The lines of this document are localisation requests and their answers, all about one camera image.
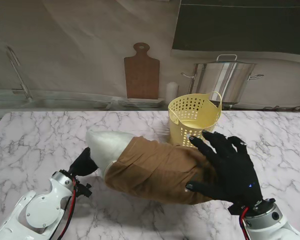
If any yellow perforated laundry basket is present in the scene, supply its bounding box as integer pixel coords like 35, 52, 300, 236
167, 91, 223, 148

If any red black left arm cable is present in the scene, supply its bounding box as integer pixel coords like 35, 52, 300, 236
52, 176, 78, 240

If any white pillow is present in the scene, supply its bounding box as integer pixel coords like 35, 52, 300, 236
85, 129, 135, 178

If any red black right arm cable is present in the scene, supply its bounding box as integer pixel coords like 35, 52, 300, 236
238, 206, 252, 240

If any brown pillowcase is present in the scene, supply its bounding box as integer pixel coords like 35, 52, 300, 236
104, 136, 220, 206

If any black stove grate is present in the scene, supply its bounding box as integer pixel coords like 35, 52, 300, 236
262, 104, 300, 112

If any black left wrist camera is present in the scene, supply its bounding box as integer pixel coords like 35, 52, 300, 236
76, 182, 93, 198

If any dark range hood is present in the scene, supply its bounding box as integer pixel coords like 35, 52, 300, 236
171, 0, 300, 55

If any large steel stock pot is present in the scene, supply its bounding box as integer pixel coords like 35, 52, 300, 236
181, 54, 265, 105

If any red black arm cable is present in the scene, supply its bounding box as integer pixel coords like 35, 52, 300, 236
52, 176, 78, 240
238, 206, 252, 240

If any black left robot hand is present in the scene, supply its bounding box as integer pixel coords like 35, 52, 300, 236
69, 147, 99, 177

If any steel kitchen sink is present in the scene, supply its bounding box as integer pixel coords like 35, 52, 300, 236
0, 96, 113, 111

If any white pillar candle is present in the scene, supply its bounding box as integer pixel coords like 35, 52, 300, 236
166, 81, 179, 101

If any chrome kitchen faucet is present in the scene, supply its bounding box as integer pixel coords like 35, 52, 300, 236
6, 45, 33, 101

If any brown wooden cutting board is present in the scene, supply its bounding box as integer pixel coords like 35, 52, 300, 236
123, 42, 161, 100

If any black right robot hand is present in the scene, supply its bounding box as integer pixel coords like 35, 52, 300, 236
185, 129, 265, 210

